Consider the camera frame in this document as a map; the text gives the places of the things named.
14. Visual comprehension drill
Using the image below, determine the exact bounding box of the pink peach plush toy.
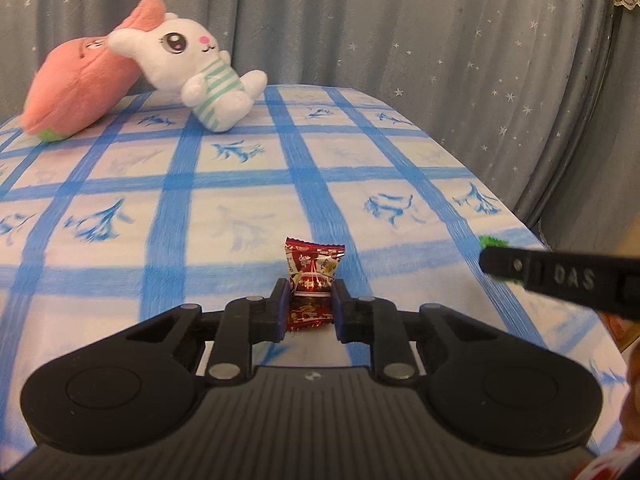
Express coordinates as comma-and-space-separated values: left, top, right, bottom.
21, 0, 168, 143

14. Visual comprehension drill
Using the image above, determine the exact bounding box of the white bunny plush toy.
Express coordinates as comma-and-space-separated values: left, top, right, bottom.
107, 12, 269, 133

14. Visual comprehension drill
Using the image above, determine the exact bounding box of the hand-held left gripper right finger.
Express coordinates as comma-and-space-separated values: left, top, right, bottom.
332, 279, 501, 383

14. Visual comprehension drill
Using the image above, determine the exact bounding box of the grey star-print curtain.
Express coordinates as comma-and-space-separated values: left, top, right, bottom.
0, 0, 640, 251

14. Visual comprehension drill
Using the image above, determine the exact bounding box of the dark red foil candy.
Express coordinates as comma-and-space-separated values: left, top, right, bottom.
284, 236, 347, 333

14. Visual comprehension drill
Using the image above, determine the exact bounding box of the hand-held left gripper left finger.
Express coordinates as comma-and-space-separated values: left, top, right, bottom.
117, 279, 291, 385

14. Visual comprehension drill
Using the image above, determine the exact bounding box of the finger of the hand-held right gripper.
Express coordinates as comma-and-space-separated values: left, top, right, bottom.
479, 244, 549, 287

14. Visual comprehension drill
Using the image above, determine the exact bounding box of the green-wrapped brown candy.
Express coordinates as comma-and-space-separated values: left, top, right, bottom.
478, 234, 526, 287

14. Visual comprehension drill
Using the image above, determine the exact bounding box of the blue checked tablecloth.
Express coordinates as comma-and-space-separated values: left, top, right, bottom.
0, 85, 632, 461

